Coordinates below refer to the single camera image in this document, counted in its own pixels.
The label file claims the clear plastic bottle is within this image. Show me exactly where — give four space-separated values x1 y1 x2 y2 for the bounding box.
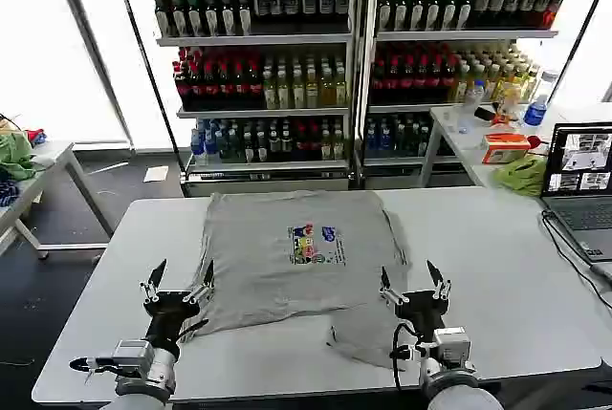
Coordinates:
461 79 487 116

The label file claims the white desk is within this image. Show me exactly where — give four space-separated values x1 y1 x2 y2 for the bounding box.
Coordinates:
420 101 612 191

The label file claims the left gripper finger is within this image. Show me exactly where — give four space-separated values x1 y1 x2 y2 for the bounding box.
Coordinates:
139 258 168 305
184 259 215 305

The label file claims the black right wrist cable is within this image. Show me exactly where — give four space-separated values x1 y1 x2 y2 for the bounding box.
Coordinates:
390 322 432 391

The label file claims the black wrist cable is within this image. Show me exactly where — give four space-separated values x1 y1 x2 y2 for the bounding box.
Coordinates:
390 322 432 391
69 356 120 386

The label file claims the blue-capped water bottle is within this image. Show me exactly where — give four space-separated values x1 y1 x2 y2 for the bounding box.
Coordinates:
523 94 549 127

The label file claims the grey printed T-shirt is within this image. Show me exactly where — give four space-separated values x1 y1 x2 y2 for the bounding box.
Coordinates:
184 189 412 373

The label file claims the black laptop cable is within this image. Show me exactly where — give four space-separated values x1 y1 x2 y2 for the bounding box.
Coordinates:
540 208 612 312

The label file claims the orange cardboard box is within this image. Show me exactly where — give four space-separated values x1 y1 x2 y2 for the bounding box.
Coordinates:
481 134 533 165

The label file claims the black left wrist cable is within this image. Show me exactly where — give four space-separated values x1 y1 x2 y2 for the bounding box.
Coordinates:
69 356 120 386

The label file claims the grey side table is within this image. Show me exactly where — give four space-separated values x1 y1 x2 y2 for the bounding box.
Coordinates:
0 140 116 263

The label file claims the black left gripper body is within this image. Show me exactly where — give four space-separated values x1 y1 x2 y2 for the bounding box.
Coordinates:
142 289 210 352

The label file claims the shelf rack with bottles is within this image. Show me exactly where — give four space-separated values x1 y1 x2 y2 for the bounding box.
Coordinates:
361 0 587 190
131 0 360 197

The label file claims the white paper sheet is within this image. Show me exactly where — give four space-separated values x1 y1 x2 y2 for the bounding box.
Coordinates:
142 165 170 183

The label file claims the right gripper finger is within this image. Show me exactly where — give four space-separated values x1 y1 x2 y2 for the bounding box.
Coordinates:
380 265 409 307
426 259 453 305

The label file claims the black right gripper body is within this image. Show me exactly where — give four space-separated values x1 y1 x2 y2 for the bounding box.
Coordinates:
394 289 448 337

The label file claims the crumpled green cloth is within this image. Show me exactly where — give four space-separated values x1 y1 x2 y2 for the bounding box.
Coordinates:
492 154 549 199

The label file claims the grey open laptop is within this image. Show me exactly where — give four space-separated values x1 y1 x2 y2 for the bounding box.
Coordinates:
539 121 612 263

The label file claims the blue patterned cloth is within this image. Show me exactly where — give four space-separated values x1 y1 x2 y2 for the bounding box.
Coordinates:
0 179 21 210

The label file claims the green cloth with yellow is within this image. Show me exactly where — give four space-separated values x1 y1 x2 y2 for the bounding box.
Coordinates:
0 132 45 183

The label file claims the orange packet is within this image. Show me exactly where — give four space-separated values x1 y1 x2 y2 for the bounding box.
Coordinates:
492 97 523 128

